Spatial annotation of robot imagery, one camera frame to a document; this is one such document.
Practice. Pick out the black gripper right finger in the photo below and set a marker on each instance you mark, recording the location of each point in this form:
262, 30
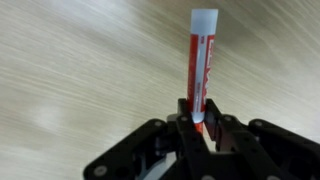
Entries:
233, 140

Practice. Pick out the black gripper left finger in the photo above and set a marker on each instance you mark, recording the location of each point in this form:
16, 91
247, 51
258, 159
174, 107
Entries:
183, 133

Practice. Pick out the red white marker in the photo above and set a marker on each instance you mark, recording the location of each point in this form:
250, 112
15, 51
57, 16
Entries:
200, 66

